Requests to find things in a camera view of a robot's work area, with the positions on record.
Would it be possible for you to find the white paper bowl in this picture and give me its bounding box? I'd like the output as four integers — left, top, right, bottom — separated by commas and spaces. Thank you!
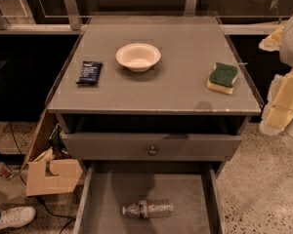
115, 43, 161, 72

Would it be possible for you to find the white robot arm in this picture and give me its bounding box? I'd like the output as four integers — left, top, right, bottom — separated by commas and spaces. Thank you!
260, 15, 293, 137

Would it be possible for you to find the black floor cable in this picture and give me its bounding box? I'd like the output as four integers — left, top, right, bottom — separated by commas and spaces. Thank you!
8, 120, 76, 234

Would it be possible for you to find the clear plastic water bottle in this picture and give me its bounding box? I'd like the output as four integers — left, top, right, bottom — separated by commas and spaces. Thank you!
122, 199, 174, 219

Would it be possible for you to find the green and yellow sponge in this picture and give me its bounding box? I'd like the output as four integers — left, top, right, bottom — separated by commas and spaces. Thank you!
207, 62, 238, 95

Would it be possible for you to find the round metal drawer knob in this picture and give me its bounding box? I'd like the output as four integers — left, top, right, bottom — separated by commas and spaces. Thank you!
148, 146, 158, 156

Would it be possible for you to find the brown cardboard box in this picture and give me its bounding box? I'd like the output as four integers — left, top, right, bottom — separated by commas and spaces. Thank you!
21, 109, 86, 196

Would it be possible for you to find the closed grey top drawer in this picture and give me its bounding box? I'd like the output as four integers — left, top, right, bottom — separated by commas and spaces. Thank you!
63, 133, 241, 161

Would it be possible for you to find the dark blue snack packet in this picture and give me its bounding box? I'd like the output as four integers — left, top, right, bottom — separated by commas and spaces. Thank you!
76, 61, 103, 86

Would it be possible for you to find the centre-left metal railing bracket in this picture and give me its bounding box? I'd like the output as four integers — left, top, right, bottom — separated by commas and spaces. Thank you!
63, 0, 82, 30

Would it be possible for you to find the grey drawer cabinet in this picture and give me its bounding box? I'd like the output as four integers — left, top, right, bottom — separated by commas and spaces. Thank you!
44, 15, 266, 234

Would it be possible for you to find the open grey middle drawer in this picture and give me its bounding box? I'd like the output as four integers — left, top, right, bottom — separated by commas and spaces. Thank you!
72, 161, 226, 234

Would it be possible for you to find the green packet in box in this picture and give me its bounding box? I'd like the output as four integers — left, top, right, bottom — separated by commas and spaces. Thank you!
48, 124, 65, 150

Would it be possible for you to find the white sneaker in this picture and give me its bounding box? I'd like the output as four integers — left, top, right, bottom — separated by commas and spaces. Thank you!
0, 207, 36, 231

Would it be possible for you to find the small bottle on floor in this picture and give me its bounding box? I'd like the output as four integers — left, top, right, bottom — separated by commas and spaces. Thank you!
0, 162, 13, 180

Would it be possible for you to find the centre-right metal railing bracket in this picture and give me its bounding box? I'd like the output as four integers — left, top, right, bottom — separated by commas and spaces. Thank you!
184, 0, 197, 17

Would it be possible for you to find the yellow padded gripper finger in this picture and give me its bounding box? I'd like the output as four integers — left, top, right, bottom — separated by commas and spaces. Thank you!
260, 69, 293, 137
259, 26, 284, 52

